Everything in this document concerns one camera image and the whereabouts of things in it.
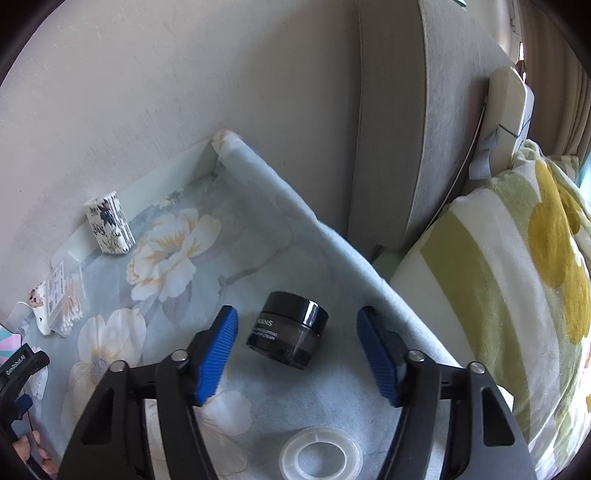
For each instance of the clear cotton swab box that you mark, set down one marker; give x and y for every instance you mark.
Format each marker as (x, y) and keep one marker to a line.
(62, 295)

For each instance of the white pillow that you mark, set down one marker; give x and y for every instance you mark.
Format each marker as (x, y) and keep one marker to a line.
(508, 115)

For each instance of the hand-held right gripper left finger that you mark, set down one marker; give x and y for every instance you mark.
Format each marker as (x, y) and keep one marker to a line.
(217, 355)

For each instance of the small floral print box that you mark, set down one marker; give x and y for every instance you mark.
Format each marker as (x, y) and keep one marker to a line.
(111, 224)

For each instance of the beige curtain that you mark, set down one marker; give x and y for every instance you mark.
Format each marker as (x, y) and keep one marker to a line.
(554, 92)

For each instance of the clear tape roll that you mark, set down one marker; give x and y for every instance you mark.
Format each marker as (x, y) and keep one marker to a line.
(291, 461)

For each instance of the black cream jar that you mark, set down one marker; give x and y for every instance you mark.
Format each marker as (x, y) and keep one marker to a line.
(286, 332)

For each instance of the grey padded headboard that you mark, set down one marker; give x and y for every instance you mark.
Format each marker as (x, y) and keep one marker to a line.
(392, 115)

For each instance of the green yellow floral pillow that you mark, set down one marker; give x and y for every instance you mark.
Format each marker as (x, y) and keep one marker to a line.
(498, 300)

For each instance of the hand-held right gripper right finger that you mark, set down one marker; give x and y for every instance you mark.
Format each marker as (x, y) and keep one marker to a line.
(378, 360)

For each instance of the cardboard box with pink lining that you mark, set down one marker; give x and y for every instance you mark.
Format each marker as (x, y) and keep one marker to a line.
(7, 344)

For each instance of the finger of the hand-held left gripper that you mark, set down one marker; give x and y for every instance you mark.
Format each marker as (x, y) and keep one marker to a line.
(23, 405)

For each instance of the person's left hand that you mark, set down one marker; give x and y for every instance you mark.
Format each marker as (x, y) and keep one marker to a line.
(41, 457)

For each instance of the white spotted tissue pack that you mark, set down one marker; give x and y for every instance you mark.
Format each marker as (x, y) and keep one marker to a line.
(37, 297)

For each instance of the light blue floral cloth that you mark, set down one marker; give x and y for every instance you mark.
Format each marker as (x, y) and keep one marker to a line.
(258, 230)

